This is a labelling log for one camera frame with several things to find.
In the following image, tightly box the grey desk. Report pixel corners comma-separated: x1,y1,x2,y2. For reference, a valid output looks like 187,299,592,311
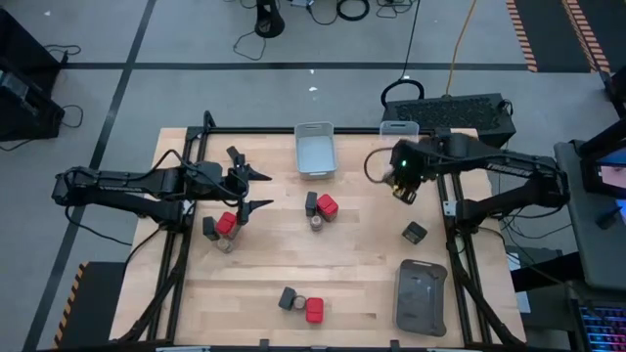
554,139,626,294

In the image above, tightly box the black stand base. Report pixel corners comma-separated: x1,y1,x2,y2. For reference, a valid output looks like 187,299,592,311
253,0,287,39

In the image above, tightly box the black floor cable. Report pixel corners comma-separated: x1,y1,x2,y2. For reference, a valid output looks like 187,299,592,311
232,28,268,63
43,43,83,65
0,104,84,153

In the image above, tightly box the yellow cable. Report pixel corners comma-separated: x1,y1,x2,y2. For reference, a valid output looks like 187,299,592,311
443,0,478,97

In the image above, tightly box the black metal table frame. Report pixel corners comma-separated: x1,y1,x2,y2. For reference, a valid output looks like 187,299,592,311
116,110,527,352

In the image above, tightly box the black hanging cable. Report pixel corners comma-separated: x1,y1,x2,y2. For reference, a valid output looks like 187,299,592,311
380,0,425,107

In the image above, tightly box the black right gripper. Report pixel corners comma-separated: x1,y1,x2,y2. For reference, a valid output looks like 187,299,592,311
389,138,439,205

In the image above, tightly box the RGB backlit keyboard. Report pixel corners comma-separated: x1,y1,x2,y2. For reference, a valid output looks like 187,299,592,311
569,297,626,352

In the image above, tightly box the right gripper cable loop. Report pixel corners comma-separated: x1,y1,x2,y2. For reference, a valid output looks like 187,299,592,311
363,145,395,186

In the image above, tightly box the black perforated box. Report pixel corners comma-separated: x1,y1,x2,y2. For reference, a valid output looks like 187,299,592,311
380,92,518,149

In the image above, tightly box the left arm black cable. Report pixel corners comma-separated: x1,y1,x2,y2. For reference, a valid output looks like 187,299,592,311
63,195,170,268

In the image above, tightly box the coiled black cable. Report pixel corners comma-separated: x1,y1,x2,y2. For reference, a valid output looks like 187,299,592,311
335,0,372,22

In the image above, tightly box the red-lidded smoked paprika tin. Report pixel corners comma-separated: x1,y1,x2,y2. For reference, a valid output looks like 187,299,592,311
305,296,326,325
215,210,242,241
316,193,340,224

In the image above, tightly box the dark grey plastic bin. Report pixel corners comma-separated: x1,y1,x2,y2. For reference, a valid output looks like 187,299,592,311
393,258,450,338

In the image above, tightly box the clear plastic bin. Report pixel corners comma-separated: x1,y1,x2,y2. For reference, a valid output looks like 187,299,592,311
379,120,422,148

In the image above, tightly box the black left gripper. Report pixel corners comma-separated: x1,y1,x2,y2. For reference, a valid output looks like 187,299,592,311
188,161,275,226

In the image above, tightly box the light grey plastic bin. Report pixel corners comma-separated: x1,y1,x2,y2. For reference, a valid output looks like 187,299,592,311
293,120,338,180

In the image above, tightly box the black equipment case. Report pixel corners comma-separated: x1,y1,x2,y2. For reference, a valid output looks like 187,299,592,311
0,7,64,82
0,58,67,143

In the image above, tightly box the black mat orange striped edge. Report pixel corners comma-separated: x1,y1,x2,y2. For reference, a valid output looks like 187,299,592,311
505,0,626,74
52,260,127,349

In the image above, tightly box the black monitor lit screen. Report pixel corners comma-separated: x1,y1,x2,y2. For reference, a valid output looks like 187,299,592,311
579,119,626,201

